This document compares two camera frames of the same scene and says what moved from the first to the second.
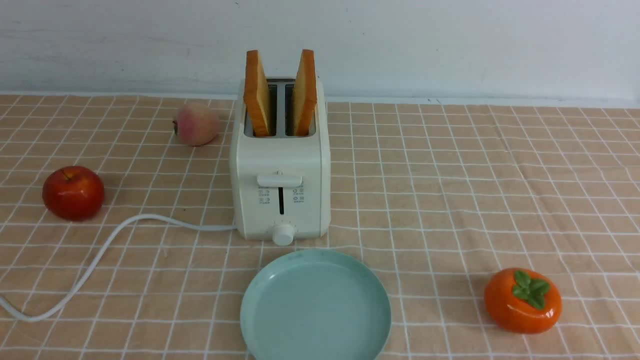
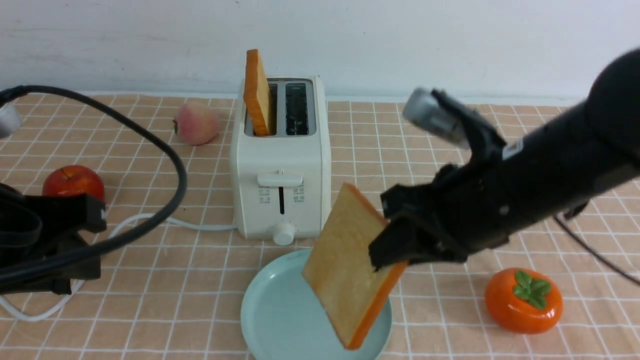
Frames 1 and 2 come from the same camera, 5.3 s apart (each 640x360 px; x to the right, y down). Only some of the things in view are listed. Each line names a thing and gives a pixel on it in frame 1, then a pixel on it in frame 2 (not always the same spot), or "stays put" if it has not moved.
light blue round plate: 312,304 stays put
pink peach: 196,124 stays put
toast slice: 305,98 → 339,270
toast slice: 256,95 stays put
